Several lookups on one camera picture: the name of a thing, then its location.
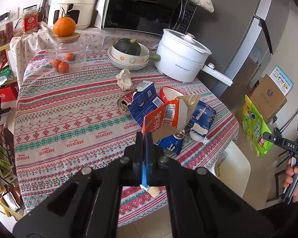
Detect glass vase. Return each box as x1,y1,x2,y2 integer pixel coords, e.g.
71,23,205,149
38,0,51,23

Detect cardboard box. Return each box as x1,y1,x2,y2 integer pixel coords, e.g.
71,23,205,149
251,74,287,121

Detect clear jar with red contents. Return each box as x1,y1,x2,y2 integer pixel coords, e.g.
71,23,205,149
0,21,14,46

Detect white ceramic bowl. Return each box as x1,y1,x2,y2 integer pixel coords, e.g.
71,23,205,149
109,59,148,71
107,51,149,67

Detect black wire rack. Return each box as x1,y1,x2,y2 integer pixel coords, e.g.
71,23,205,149
0,97,23,219

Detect black microwave oven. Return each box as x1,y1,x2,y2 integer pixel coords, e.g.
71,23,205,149
101,0,198,36

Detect beige paper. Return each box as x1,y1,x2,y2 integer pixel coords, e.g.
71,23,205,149
116,69,135,91

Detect red box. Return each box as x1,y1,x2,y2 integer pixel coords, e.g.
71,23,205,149
0,84,19,100

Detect white bowl with green handle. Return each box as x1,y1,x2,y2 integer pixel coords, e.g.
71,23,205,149
111,41,162,64

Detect large orange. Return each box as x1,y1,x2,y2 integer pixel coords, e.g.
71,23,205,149
53,15,76,37

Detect dark green pumpkin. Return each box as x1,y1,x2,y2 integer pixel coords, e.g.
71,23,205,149
113,38,142,56

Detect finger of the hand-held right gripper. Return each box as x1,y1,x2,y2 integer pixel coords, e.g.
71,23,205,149
262,132,288,151

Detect red and white paper bowl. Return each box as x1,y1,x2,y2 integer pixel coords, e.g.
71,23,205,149
159,86,186,104

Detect white electric cooking pot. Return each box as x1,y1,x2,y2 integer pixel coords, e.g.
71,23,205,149
154,28,233,87

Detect red label jar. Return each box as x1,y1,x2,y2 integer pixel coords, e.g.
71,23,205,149
22,5,38,35

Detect white plastic bin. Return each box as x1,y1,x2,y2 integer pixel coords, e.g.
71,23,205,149
214,141,251,199

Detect blue carton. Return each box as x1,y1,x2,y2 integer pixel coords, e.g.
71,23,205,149
187,100,217,132
127,81,164,127
154,131,185,157

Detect green and white bag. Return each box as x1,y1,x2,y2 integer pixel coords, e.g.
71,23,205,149
0,66,12,90

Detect grey refrigerator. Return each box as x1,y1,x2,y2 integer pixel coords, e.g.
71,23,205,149
189,0,275,100

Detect green snack packet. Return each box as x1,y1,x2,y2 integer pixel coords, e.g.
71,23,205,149
242,95,274,157

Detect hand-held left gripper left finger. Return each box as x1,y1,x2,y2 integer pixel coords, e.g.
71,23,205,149
14,131,146,238

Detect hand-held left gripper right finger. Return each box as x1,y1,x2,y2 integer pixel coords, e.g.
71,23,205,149
145,132,274,238

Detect glass jar with wooden lid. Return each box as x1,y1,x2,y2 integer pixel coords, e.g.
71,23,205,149
50,33,90,73

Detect person's dark clothing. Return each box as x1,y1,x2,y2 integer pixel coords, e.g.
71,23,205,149
257,198,298,231

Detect white wrapper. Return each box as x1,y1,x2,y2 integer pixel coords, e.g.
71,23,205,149
189,126,209,145

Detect orange red snack packet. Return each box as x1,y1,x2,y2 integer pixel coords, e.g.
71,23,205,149
142,95,201,198

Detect blue and white box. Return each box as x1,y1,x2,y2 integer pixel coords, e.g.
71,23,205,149
269,65,295,96

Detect red drink can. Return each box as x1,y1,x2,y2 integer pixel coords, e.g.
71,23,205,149
117,93,136,116

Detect white cherry print cloth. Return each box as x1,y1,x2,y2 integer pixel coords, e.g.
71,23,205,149
10,21,164,80

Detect striped patterned tablecloth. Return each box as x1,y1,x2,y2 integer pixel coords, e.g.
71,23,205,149
14,47,240,227

